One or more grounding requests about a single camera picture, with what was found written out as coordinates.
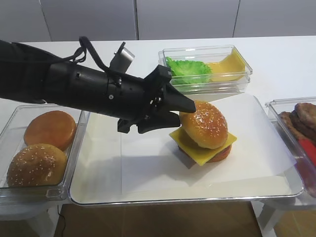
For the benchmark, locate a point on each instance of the clear lettuce cheese container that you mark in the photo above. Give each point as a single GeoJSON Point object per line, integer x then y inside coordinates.
{"type": "Point", "coordinates": [207, 54]}

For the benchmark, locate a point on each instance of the white serving tray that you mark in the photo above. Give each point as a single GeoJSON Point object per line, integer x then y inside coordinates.
{"type": "Point", "coordinates": [98, 176]}

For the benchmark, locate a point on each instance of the sesame bun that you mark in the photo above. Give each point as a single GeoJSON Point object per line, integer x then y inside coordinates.
{"type": "Point", "coordinates": [207, 126]}
{"type": "Point", "coordinates": [37, 165]}

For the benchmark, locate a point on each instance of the clear bun container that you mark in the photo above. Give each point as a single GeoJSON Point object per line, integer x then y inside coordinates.
{"type": "Point", "coordinates": [11, 142]}

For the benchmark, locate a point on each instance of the plain smooth bun half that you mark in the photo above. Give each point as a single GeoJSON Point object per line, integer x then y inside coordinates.
{"type": "Point", "coordinates": [56, 128]}

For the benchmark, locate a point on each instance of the yellow cheese slice on burger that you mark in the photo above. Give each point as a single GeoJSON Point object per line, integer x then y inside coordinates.
{"type": "Point", "coordinates": [198, 154]}

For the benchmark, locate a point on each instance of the yellow cheese slice in container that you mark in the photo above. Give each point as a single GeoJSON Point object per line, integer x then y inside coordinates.
{"type": "Point", "coordinates": [232, 67]}

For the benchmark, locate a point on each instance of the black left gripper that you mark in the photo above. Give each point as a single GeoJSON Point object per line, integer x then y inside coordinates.
{"type": "Point", "coordinates": [133, 100]}

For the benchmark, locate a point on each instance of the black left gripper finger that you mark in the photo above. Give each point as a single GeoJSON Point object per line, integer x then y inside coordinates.
{"type": "Point", "coordinates": [173, 100]}

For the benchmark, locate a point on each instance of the bottom bun of burger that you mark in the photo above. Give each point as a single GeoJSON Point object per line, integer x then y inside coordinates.
{"type": "Point", "coordinates": [221, 155]}

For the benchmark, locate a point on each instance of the brown meat patty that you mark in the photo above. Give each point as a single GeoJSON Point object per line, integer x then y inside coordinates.
{"type": "Point", "coordinates": [303, 118]}
{"type": "Point", "coordinates": [285, 117]}

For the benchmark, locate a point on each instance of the brown meat patty back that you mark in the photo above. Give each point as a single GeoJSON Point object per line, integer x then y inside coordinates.
{"type": "Point", "coordinates": [285, 117]}

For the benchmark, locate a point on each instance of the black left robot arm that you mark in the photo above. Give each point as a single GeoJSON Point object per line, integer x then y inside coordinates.
{"type": "Point", "coordinates": [24, 68]}

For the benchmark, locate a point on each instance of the patty in burger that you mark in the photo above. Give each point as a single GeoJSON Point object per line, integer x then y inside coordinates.
{"type": "Point", "coordinates": [184, 150]}

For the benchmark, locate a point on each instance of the red tomato slice front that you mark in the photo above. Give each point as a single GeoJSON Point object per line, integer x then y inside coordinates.
{"type": "Point", "coordinates": [309, 149]}

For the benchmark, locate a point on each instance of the clear patty tomato container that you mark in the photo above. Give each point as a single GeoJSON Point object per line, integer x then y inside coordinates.
{"type": "Point", "coordinates": [303, 169]}

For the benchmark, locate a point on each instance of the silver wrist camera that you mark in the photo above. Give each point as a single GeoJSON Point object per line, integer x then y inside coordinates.
{"type": "Point", "coordinates": [122, 59]}

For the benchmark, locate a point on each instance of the green lettuce leaf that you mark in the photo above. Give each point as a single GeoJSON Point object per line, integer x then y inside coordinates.
{"type": "Point", "coordinates": [188, 71]}

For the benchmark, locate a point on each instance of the brown meat patty front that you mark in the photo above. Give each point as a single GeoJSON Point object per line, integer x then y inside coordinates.
{"type": "Point", "coordinates": [303, 118]}

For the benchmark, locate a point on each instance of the white paper sheet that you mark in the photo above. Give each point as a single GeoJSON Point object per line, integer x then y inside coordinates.
{"type": "Point", "coordinates": [153, 161]}

